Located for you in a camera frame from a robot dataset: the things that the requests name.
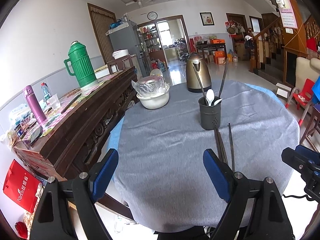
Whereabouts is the white spoon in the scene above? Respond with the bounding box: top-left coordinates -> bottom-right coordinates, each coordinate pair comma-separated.
213,99 -> 222,106
206,89 -> 215,106

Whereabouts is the red paper bag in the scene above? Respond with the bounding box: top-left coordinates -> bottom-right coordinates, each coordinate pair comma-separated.
3,159 -> 41,213

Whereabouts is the red plastic child chair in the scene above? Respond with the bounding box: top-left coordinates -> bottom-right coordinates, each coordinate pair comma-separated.
285,79 -> 315,126

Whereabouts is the blue plastic sheet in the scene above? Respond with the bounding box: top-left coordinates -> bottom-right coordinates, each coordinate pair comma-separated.
312,76 -> 320,105

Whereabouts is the dark wooden sideboard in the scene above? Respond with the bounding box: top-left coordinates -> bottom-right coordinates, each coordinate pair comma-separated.
13,57 -> 138,181

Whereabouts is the black smartphone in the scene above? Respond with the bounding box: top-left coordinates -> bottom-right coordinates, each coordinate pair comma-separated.
30,126 -> 43,146

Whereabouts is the dark grey utensil holder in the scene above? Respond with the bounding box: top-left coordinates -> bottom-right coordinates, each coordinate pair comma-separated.
198,97 -> 221,130

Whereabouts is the grey table cloth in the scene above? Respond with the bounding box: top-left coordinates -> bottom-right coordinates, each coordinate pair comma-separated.
108,80 -> 300,232

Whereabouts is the purple thermos bottle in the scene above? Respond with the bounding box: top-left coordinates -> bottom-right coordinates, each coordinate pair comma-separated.
23,85 -> 47,125

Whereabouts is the plastic water bottle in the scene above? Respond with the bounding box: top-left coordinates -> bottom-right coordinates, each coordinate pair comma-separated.
41,82 -> 52,102

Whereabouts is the wooden staircase railing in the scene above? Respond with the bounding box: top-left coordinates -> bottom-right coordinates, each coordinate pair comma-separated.
250,16 -> 319,80

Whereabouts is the brass electric kettle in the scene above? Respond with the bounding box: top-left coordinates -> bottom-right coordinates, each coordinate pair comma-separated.
186,52 -> 212,93

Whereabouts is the white bowl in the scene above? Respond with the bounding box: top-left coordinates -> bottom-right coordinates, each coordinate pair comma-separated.
137,85 -> 170,110

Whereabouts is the green thermos jug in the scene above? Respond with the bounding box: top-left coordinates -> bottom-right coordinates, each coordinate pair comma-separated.
64,41 -> 99,91

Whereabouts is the clear plastic bag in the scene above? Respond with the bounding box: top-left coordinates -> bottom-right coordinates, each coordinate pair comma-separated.
131,75 -> 169,98

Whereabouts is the grey refrigerator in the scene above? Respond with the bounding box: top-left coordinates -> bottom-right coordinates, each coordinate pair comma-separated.
106,20 -> 151,77

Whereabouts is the black cable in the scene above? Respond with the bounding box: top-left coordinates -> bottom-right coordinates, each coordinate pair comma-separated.
282,193 -> 315,202

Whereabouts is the wall calendar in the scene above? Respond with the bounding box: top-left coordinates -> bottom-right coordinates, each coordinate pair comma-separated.
276,0 -> 298,29

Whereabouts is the framed wall picture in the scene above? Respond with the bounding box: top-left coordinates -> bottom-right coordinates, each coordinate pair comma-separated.
200,12 -> 215,26

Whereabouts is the round wall clock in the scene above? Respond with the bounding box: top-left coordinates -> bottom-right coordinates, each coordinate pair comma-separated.
147,11 -> 158,21

